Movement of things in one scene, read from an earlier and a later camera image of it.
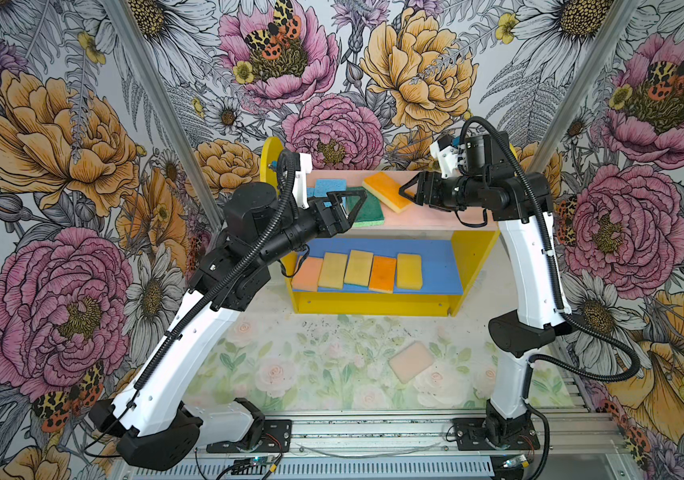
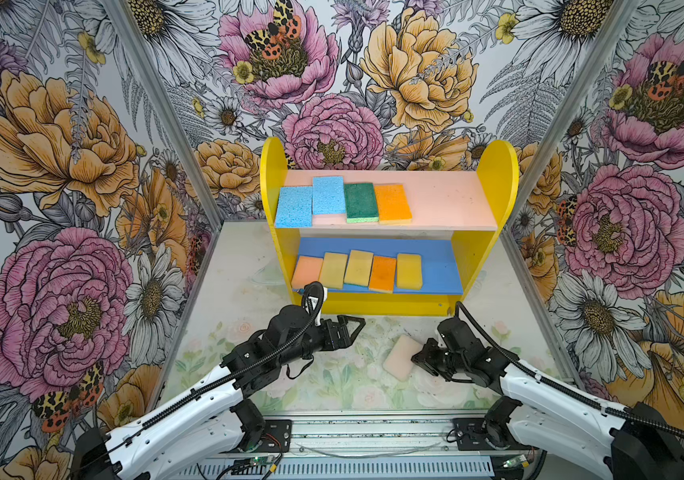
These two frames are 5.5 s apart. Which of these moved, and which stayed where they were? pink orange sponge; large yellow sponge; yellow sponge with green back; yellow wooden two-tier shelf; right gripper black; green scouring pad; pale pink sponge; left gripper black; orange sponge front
Moved: left gripper black; right gripper black; pale pink sponge
Stayed: large yellow sponge; green scouring pad; pink orange sponge; yellow sponge with green back; yellow wooden two-tier shelf; orange sponge front
